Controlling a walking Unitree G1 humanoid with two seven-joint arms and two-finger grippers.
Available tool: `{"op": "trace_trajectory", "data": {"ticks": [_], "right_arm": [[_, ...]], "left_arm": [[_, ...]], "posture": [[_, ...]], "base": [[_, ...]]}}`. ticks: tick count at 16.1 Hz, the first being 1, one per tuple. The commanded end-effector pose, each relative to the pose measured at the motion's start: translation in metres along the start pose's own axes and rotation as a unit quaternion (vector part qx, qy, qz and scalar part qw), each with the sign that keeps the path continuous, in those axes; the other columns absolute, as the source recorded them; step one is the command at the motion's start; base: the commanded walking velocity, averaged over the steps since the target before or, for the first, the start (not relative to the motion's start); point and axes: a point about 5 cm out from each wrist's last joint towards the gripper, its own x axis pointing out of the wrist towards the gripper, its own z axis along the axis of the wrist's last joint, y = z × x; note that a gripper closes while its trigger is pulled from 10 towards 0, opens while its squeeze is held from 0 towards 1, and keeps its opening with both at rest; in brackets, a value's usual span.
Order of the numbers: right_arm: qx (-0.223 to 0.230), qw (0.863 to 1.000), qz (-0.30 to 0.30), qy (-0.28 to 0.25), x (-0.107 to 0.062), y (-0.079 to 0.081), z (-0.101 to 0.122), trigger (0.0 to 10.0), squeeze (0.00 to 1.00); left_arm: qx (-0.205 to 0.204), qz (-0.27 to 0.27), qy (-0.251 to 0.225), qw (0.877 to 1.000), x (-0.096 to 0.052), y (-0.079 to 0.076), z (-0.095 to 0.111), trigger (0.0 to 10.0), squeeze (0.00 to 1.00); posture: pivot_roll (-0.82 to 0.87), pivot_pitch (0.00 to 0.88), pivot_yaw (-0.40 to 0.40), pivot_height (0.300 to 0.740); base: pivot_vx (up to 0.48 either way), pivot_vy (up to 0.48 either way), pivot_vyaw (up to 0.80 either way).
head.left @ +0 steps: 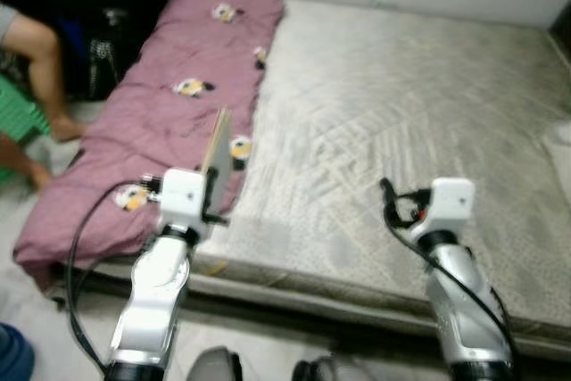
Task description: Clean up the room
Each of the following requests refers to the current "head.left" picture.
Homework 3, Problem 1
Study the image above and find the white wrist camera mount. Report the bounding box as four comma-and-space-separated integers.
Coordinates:
419, 178, 476, 239
156, 169, 211, 235

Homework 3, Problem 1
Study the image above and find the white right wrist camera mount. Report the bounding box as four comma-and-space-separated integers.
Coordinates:
419, 178, 476, 239

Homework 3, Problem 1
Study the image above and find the blue plastic basin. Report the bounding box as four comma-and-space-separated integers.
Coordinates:
0, 323, 37, 381

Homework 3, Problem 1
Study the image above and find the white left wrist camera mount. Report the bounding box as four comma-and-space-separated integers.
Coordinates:
156, 169, 211, 235

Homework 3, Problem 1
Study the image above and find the green plastic stool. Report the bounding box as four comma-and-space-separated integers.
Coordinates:
0, 73, 50, 186

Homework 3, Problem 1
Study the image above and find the dark bed frame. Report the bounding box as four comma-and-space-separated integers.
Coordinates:
62, 269, 571, 364

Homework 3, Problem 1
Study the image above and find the seated person in grey shorts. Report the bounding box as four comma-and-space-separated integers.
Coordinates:
0, 2, 90, 190

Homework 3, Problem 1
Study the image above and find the colourful yellow-edged children's book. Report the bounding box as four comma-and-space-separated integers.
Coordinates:
198, 107, 235, 217

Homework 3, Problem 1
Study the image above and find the white quilted mattress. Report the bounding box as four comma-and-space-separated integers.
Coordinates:
85, 0, 571, 346

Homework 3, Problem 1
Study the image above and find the grey left robot leg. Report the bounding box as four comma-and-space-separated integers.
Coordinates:
183, 345, 244, 381

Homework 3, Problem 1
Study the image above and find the pink cartoon print blanket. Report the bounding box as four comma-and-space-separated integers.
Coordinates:
13, 0, 286, 288

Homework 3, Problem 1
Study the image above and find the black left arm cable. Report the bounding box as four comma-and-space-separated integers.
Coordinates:
64, 178, 166, 373

